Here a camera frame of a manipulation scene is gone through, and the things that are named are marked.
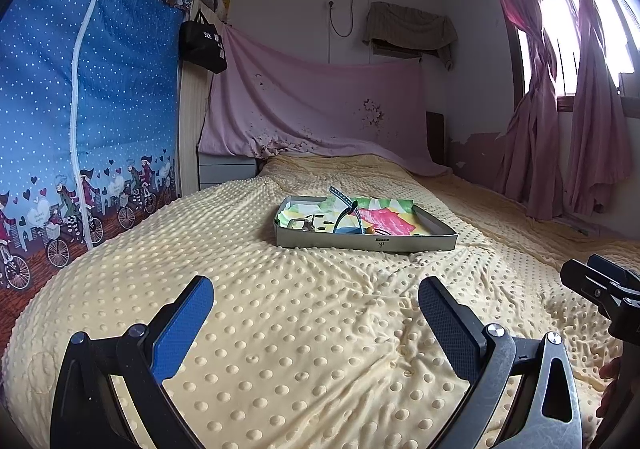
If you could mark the blue printed fabric wardrobe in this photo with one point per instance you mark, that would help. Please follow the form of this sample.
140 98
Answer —
100 104

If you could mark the window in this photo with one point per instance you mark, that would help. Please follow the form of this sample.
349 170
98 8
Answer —
615 29

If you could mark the person's right hand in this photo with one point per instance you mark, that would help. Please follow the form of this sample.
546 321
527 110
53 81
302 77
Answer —
607 370

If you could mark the black tote bag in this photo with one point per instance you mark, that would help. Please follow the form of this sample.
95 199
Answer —
202 46

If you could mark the yellow dotted blanket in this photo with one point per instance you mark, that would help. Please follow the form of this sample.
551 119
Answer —
300 329

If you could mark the pink curtain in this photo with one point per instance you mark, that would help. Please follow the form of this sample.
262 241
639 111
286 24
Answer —
597 129
530 139

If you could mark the brown cloth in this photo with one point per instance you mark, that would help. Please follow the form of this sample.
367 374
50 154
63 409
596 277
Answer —
410 24

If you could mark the light wooden panel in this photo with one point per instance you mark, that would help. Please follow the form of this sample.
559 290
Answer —
192 119

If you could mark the grey box tray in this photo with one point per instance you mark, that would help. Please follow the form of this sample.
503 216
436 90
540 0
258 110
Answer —
350 241

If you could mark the grey nightstand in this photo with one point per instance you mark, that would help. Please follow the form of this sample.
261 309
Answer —
225 169

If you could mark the silver metal clasp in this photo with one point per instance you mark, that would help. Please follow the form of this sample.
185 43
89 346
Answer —
300 225

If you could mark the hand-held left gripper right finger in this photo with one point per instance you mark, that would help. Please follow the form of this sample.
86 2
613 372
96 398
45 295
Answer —
450 329

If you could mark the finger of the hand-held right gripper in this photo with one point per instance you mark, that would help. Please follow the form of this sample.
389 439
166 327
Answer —
590 286
615 269

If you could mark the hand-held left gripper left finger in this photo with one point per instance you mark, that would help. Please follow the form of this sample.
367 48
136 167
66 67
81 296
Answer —
182 324

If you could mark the pink cloth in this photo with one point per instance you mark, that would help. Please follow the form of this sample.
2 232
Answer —
310 99

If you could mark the colourful printed cloth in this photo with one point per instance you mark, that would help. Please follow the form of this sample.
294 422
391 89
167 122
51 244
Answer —
390 219

